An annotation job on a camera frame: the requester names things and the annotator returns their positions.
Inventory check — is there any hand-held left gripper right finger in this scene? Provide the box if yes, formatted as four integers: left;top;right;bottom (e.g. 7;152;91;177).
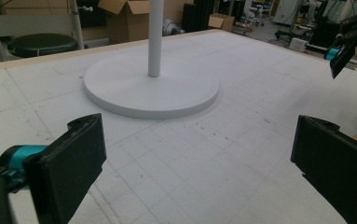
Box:
290;115;357;224

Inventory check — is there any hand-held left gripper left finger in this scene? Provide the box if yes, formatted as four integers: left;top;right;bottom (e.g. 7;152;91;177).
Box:
21;113;107;224

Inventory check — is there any black equipment case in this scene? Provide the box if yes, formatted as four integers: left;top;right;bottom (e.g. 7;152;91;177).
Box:
309;20;342;49

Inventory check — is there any small white box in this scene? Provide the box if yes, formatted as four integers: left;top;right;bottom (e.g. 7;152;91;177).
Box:
288;37;309;52

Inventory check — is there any white stand with round base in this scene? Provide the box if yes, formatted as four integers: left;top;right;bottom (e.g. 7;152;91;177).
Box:
83;0;221;120

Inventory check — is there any black stool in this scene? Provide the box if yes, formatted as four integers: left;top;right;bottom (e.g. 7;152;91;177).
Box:
7;33;79;59

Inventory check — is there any small open cardboard box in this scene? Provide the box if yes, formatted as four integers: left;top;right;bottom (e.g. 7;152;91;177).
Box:
207;12;236;33

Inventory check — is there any open tall cardboard box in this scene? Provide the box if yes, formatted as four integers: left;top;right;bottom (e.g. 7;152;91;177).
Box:
97;0;156;45

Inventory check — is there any black cabinet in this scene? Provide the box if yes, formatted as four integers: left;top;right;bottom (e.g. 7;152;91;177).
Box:
181;2;212;34

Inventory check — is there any white metal frame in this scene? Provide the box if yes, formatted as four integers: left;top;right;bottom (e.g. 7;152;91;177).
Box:
0;0;86;63

